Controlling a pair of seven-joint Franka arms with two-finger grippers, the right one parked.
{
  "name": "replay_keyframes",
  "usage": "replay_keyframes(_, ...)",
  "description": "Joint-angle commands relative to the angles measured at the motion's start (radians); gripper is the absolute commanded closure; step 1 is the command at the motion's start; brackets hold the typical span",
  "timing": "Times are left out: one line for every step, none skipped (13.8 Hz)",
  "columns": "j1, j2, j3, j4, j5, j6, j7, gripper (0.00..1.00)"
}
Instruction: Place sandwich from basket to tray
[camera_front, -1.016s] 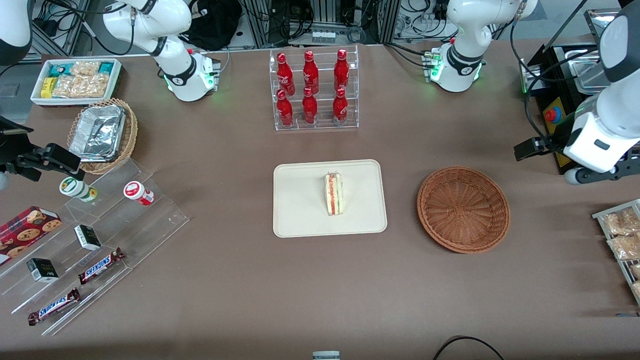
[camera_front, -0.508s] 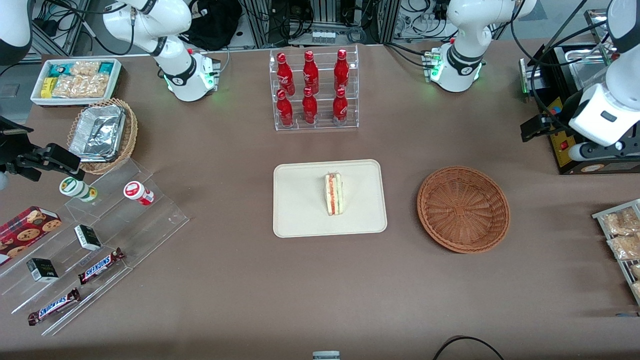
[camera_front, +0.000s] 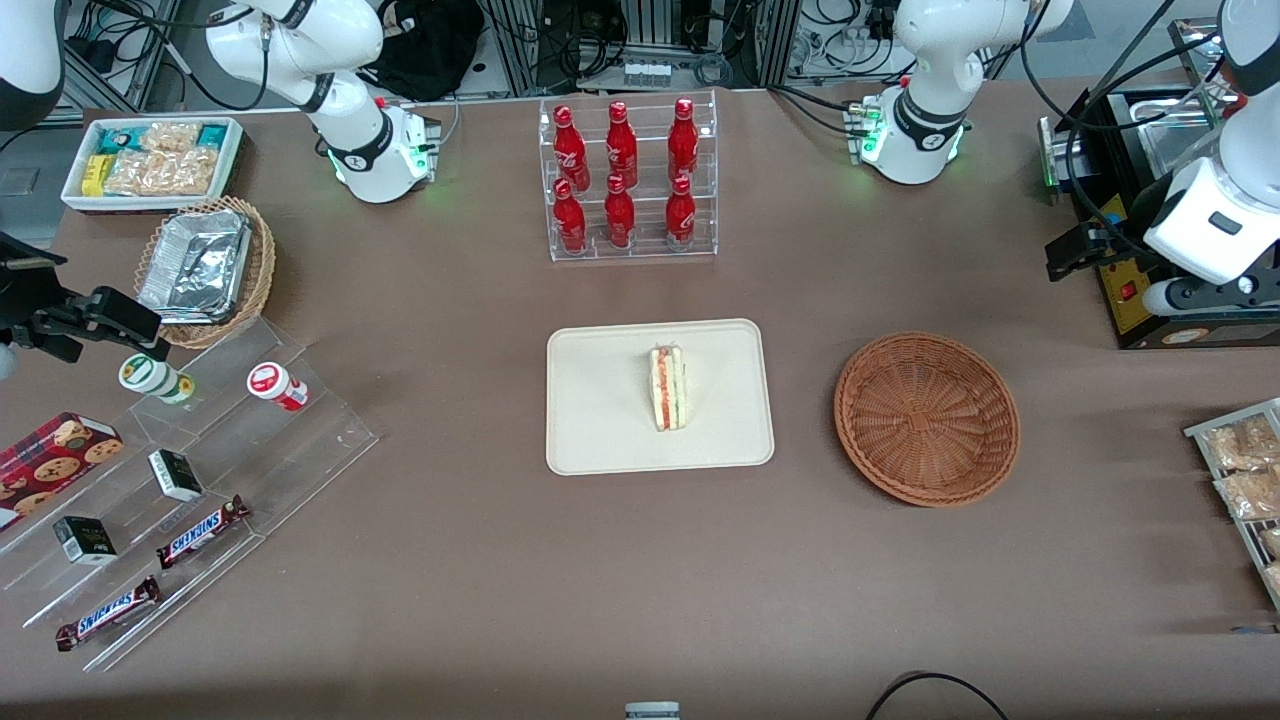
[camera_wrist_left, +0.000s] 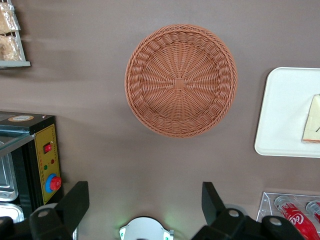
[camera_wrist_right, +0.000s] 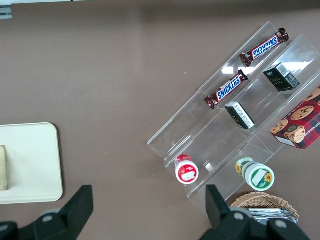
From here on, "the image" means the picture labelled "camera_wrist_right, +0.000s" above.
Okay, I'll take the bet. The small grey white box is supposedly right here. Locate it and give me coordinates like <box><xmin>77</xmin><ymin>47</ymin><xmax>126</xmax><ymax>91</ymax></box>
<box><xmin>0</xmin><ymin>5</ymin><xmax>13</xmax><ymax>20</ymax></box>

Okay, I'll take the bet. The small black box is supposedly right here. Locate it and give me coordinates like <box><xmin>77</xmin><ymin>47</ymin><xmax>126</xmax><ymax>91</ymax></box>
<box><xmin>262</xmin><ymin>62</ymin><xmax>301</xmax><ymax>93</ymax></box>
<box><xmin>224</xmin><ymin>101</ymin><xmax>256</xmax><ymax>130</ymax></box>

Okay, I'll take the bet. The triangle sandwich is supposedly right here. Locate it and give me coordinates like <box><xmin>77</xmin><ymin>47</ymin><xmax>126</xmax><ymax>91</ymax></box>
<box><xmin>0</xmin><ymin>145</ymin><xmax>10</xmax><ymax>191</ymax></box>

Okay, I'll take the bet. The light wicker basket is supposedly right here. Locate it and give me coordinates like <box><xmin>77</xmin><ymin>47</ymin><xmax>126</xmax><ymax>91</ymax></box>
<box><xmin>229</xmin><ymin>191</ymin><xmax>300</xmax><ymax>221</ymax></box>

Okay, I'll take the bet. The green lid white jar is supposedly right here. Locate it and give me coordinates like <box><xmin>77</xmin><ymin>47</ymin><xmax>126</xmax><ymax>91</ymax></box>
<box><xmin>234</xmin><ymin>156</ymin><xmax>276</xmax><ymax>193</ymax></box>

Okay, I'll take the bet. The cream plastic tray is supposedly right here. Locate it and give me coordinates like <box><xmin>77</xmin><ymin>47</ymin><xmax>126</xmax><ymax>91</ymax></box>
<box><xmin>0</xmin><ymin>122</ymin><xmax>64</xmax><ymax>205</ymax></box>

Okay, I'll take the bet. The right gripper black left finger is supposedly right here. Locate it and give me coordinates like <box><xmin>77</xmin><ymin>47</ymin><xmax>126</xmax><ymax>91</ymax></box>
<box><xmin>0</xmin><ymin>184</ymin><xmax>95</xmax><ymax>240</ymax></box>

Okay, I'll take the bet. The red lid white jar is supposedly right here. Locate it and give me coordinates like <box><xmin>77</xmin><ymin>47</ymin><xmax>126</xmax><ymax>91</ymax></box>
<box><xmin>174</xmin><ymin>154</ymin><xmax>200</xmax><ymax>186</ymax></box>

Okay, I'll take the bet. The clear acrylic stepped shelf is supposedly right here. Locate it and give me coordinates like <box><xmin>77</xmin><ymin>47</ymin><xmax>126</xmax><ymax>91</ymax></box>
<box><xmin>146</xmin><ymin>21</ymin><xmax>320</xmax><ymax>217</ymax></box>

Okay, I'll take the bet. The snickers chocolate bar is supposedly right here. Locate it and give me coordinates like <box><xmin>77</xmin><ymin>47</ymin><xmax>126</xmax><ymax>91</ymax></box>
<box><xmin>239</xmin><ymin>27</ymin><xmax>290</xmax><ymax>68</ymax></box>
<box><xmin>203</xmin><ymin>69</ymin><xmax>250</xmax><ymax>111</ymax></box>

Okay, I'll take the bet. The red tartan cookie box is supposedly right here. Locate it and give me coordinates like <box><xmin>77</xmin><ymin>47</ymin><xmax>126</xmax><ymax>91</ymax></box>
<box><xmin>269</xmin><ymin>86</ymin><xmax>320</xmax><ymax>151</ymax></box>

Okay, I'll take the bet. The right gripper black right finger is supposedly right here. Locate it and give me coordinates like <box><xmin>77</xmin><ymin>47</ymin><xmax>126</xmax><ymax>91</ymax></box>
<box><xmin>199</xmin><ymin>184</ymin><xmax>313</xmax><ymax>240</ymax></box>

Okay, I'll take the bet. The aluminium foil tray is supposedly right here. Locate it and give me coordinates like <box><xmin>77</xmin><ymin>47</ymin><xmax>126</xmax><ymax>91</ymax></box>
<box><xmin>247</xmin><ymin>208</ymin><xmax>299</xmax><ymax>227</ymax></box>

